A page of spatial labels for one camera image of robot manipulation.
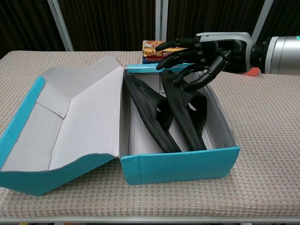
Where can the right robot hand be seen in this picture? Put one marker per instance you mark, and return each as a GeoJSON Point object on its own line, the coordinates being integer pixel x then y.
{"type": "Point", "coordinates": [225, 51]}

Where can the black slipper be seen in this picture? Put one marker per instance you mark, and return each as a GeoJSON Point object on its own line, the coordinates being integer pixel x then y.
{"type": "Point", "coordinates": [185, 112]}
{"type": "Point", "coordinates": [150, 105]}

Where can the blue snack box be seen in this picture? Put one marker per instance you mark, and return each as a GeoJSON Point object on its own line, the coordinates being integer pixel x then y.
{"type": "Point", "coordinates": [147, 61]}

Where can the light blue shoe box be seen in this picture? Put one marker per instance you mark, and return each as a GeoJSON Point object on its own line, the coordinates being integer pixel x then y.
{"type": "Point", "coordinates": [178, 168]}

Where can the orange cube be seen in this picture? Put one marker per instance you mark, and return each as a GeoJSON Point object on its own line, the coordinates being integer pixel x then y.
{"type": "Point", "coordinates": [253, 71]}

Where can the dark brown curtain panel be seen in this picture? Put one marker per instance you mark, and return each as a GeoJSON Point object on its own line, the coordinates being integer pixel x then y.
{"type": "Point", "coordinates": [211, 16]}
{"type": "Point", "coordinates": [105, 23]}
{"type": "Point", "coordinates": [286, 16]}
{"type": "Point", "coordinates": [23, 23]}

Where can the yellow biscuit packet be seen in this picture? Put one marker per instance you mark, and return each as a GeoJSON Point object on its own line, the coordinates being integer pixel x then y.
{"type": "Point", "coordinates": [150, 48]}

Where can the beige woven table cloth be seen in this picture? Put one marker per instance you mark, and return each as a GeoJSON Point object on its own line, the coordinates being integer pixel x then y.
{"type": "Point", "coordinates": [164, 204]}

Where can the white frame post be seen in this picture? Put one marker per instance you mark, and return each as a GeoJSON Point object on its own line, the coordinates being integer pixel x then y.
{"type": "Point", "coordinates": [161, 18]}
{"type": "Point", "coordinates": [60, 25]}
{"type": "Point", "coordinates": [262, 18]}

